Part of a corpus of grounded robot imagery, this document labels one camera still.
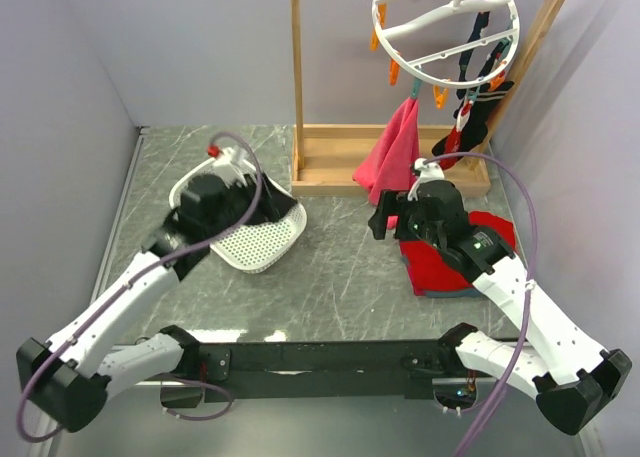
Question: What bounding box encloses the black sock with stripes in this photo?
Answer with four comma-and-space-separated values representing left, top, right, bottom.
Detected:
458, 80, 514, 152

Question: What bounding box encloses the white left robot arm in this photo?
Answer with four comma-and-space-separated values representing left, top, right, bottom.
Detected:
16, 173, 307, 433

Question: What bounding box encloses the red folded towel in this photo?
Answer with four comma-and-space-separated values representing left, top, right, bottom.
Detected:
399, 211, 516, 291

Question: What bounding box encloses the wooden hanging rack frame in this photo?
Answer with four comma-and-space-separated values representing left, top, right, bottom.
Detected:
292, 0, 565, 197

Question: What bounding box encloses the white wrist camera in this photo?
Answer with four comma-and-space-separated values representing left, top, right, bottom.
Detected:
207, 144, 254, 187
408, 158, 445, 201

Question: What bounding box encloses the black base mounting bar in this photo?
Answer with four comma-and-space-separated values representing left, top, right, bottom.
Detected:
184, 339, 470, 399

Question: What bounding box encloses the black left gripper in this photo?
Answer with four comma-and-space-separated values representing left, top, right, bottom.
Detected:
205, 171, 298, 239

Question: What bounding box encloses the red white patterned sock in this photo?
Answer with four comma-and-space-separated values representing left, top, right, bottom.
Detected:
431, 102, 475, 157

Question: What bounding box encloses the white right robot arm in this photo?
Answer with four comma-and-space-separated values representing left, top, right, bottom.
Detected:
368, 180, 632, 435

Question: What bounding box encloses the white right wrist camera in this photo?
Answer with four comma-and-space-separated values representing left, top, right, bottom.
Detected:
408, 158, 445, 201

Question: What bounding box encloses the white round clip hanger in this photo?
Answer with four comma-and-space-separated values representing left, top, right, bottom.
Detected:
370, 0, 521, 91

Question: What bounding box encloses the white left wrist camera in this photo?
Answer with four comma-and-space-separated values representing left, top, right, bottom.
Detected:
207, 144, 254, 187

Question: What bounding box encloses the pink hanging towel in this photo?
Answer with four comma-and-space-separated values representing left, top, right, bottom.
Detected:
352, 97, 420, 206

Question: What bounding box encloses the white perforated plastic basket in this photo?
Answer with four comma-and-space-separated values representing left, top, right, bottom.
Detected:
169, 158, 307, 274

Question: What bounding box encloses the grey folded towel underneath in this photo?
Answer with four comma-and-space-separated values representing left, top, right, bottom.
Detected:
401, 256, 481, 299

